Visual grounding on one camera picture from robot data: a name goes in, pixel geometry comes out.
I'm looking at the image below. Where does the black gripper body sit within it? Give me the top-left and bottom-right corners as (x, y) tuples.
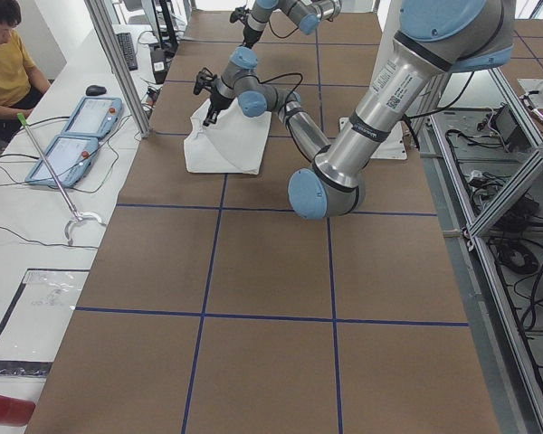
(194, 67), (232, 113)
(229, 6), (250, 25)

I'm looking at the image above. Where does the white long-sleeve printed shirt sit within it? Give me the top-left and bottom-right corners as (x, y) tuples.
(184, 100), (272, 175)

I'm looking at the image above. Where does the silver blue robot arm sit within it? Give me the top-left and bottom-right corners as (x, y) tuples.
(229, 0), (342, 48)
(194, 0), (515, 220)

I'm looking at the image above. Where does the black keyboard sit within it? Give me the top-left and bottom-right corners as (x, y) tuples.
(115, 33), (138, 71)

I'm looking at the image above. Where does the black computer mouse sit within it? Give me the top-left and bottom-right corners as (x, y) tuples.
(85, 85), (107, 97)

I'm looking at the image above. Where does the upper blue teach pendant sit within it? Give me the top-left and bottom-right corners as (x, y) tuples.
(62, 96), (123, 139)

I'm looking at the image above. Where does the blue teach pendant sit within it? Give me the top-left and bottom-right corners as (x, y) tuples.
(62, 96), (123, 139)
(25, 135), (99, 188)

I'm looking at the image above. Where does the lower blue teach pendant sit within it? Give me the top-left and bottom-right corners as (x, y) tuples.
(25, 135), (99, 188)

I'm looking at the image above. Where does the reacher grabber stick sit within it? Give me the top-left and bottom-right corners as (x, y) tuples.
(16, 112), (108, 247)

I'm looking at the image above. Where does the person in yellow shirt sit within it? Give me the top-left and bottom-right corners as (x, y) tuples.
(0, 0), (51, 143)

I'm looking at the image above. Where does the clear plastic sheet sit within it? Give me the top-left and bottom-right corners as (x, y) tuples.
(0, 269), (89, 378)

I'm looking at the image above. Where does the red cylinder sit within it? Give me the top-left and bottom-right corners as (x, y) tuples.
(0, 395), (36, 427)

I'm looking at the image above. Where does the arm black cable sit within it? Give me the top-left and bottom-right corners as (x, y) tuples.
(252, 73), (305, 114)

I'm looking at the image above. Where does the aluminium frame post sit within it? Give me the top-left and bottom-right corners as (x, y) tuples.
(84, 0), (150, 138)

